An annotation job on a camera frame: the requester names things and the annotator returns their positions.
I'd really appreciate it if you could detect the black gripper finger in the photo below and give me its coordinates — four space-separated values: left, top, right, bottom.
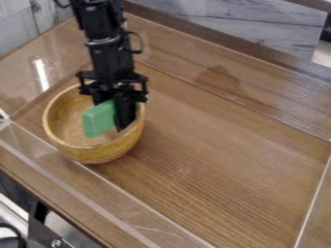
113 94 136 131

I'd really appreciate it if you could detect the clear acrylic front wall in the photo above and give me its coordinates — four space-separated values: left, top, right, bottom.
0 109 213 248

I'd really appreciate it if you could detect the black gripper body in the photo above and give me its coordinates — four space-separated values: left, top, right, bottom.
76 71 148 103

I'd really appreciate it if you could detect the black table leg bracket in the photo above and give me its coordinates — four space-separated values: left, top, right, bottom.
26 201 73 248

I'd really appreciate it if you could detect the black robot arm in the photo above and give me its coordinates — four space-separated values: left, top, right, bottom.
53 0 148 136

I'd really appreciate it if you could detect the black cable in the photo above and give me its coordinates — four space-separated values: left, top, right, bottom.
0 222 28 248

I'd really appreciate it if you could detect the green rectangular block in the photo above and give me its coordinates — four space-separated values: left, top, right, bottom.
81 100 114 138

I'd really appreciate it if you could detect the brown wooden bowl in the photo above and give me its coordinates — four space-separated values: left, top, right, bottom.
42 84 145 165

